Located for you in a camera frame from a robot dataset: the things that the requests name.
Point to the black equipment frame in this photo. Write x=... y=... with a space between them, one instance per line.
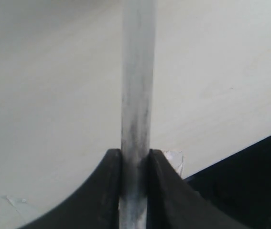
x=240 y=185

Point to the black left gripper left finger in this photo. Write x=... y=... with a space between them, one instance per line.
x=94 y=205

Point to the white wooden drumstick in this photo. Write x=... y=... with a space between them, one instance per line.
x=138 y=43

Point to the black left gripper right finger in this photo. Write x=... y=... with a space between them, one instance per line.
x=206 y=200

